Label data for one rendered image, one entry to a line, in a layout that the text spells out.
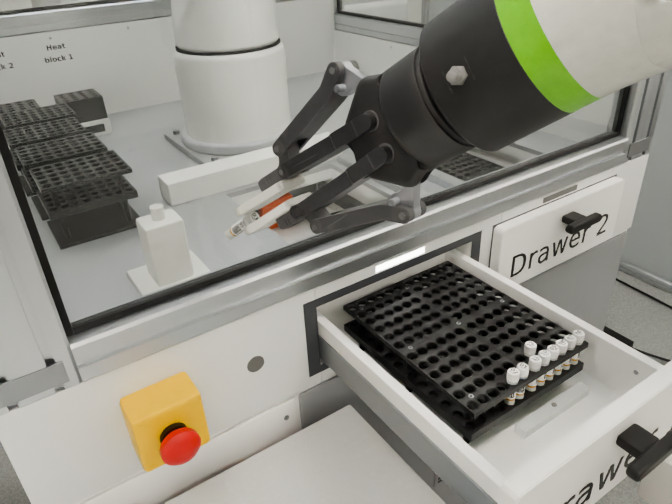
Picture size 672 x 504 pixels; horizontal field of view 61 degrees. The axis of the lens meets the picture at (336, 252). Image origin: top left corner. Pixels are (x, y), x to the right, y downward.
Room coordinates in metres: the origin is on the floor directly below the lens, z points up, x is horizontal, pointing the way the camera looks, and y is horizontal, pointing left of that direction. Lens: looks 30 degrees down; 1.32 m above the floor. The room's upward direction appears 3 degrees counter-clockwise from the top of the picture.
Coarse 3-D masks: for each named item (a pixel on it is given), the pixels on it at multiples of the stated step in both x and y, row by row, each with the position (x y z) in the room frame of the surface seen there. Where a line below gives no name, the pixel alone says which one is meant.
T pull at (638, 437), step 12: (624, 432) 0.35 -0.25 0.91; (636, 432) 0.35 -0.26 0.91; (648, 432) 0.35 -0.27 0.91; (624, 444) 0.34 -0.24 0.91; (636, 444) 0.34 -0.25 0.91; (648, 444) 0.33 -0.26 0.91; (660, 444) 0.33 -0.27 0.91; (636, 456) 0.33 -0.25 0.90; (648, 456) 0.32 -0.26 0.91; (660, 456) 0.32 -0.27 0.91; (636, 468) 0.31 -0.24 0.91; (648, 468) 0.31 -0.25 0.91; (636, 480) 0.31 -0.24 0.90
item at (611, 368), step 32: (448, 256) 0.71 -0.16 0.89; (512, 288) 0.61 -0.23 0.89; (320, 320) 0.56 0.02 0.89; (576, 320) 0.53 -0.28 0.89; (320, 352) 0.55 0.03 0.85; (352, 352) 0.50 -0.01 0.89; (608, 352) 0.49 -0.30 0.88; (352, 384) 0.49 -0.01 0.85; (384, 384) 0.45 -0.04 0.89; (608, 384) 0.48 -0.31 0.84; (384, 416) 0.44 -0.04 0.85; (416, 416) 0.40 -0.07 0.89; (512, 416) 0.44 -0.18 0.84; (576, 416) 0.44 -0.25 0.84; (416, 448) 0.40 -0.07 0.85; (448, 448) 0.36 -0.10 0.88; (480, 448) 0.40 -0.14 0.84; (512, 448) 0.40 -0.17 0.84; (544, 448) 0.40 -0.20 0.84; (448, 480) 0.36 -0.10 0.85; (480, 480) 0.33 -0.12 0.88
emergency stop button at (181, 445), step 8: (176, 432) 0.39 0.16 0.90; (184, 432) 0.39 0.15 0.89; (192, 432) 0.39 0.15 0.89; (168, 440) 0.38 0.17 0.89; (176, 440) 0.38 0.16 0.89; (184, 440) 0.38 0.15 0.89; (192, 440) 0.39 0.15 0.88; (200, 440) 0.40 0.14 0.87; (160, 448) 0.38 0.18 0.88; (168, 448) 0.38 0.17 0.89; (176, 448) 0.38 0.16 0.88; (184, 448) 0.38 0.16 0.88; (192, 448) 0.39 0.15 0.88; (168, 456) 0.38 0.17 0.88; (176, 456) 0.38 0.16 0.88; (184, 456) 0.38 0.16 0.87; (192, 456) 0.39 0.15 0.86; (168, 464) 0.38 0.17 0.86; (176, 464) 0.38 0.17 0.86
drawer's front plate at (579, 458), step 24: (648, 384) 0.39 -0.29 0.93; (624, 408) 0.36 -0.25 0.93; (648, 408) 0.37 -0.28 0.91; (576, 432) 0.34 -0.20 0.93; (600, 432) 0.34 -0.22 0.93; (552, 456) 0.31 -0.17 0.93; (576, 456) 0.31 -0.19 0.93; (600, 456) 0.34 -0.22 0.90; (624, 456) 0.36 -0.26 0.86; (528, 480) 0.29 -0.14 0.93; (552, 480) 0.30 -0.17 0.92; (576, 480) 0.32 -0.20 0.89
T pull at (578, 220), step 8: (568, 216) 0.76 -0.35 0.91; (576, 216) 0.76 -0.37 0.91; (584, 216) 0.76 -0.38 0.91; (592, 216) 0.76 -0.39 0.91; (600, 216) 0.76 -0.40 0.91; (568, 224) 0.76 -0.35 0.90; (576, 224) 0.73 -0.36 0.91; (584, 224) 0.74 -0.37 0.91; (592, 224) 0.75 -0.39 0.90; (568, 232) 0.73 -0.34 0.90; (576, 232) 0.73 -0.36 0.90
